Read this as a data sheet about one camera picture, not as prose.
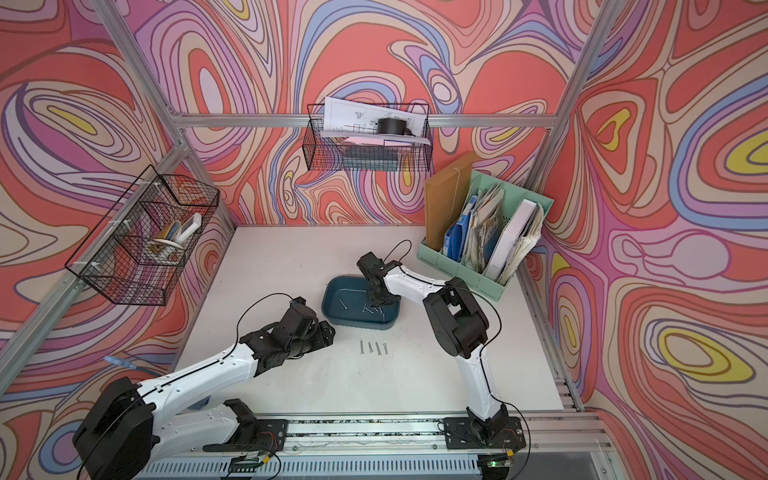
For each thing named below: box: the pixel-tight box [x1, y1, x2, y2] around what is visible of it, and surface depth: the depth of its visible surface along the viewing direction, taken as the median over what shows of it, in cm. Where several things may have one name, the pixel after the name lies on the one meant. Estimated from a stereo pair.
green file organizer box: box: [417, 169, 554, 301], surface depth 94 cm
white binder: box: [485, 199, 538, 280], surface depth 88 cm
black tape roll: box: [377, 118, 416, 137], surface depth 84 cm
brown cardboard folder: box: [424, 152, 473, 252], surface depth 98 cm
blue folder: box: [443, 195, 478, 262], surface depth 98 cm
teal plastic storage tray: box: [321, 275, 401, 330], surface depth 98 cm
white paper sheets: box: [320, 96, 431, 145], surface depth 88 cm
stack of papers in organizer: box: [465, 183, 507, 272], surface depth 95 cm
